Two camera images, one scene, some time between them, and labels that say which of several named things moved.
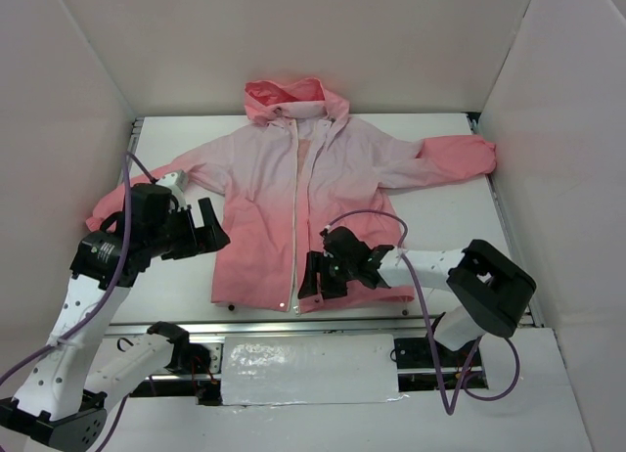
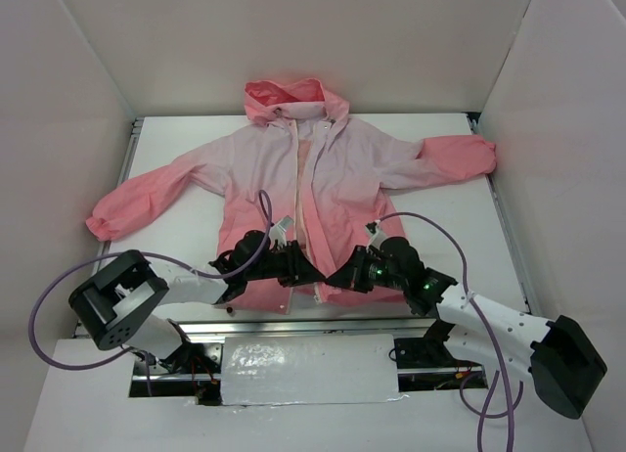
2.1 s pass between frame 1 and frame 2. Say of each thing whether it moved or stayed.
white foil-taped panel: stayed
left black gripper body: moved
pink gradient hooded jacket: stayed
